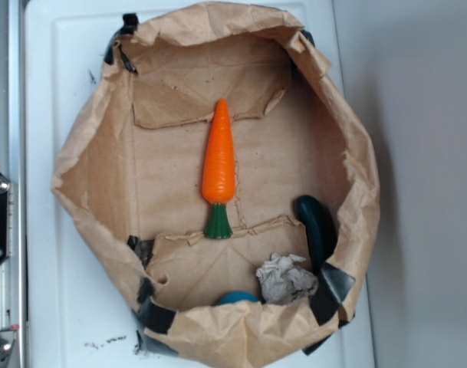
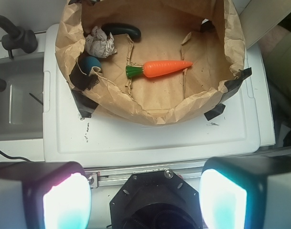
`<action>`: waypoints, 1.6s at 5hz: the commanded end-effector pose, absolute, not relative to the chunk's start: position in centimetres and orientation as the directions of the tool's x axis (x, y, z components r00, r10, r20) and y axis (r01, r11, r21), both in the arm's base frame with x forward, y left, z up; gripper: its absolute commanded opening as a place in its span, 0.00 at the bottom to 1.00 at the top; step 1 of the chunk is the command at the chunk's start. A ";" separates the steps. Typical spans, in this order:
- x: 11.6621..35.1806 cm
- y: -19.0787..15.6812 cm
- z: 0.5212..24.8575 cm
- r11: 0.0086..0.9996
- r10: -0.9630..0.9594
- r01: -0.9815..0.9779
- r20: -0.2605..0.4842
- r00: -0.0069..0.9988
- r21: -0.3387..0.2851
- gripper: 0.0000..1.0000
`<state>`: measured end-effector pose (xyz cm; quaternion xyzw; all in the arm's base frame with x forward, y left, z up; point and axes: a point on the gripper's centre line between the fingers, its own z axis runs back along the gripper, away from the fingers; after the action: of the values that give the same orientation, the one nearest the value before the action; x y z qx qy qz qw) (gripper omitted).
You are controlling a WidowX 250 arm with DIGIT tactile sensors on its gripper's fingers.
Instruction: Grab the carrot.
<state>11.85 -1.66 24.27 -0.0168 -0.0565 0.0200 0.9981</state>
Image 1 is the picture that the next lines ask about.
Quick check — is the orange toy carrot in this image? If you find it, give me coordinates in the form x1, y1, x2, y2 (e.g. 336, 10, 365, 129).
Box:
202, 99, 235, 239

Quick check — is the dark green toy cucumber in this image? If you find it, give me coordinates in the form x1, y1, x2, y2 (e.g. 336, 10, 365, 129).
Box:
294, 195, 337, 274

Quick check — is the brown paper bag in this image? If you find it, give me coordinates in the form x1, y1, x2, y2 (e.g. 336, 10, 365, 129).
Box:
51, 2, 380, 367

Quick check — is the crumpled white paper tissue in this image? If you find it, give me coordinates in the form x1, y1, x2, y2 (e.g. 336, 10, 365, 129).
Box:
255, 253, 319, 305

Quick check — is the blue ball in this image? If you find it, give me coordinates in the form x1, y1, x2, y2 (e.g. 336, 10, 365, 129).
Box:
216, 291, 259, 306

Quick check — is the white plastic tray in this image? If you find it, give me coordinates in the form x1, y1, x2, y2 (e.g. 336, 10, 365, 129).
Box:
19, 0, 377, 368

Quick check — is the metal rail with black bracket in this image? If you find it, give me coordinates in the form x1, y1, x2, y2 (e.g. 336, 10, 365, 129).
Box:
0, 1, 28, 367

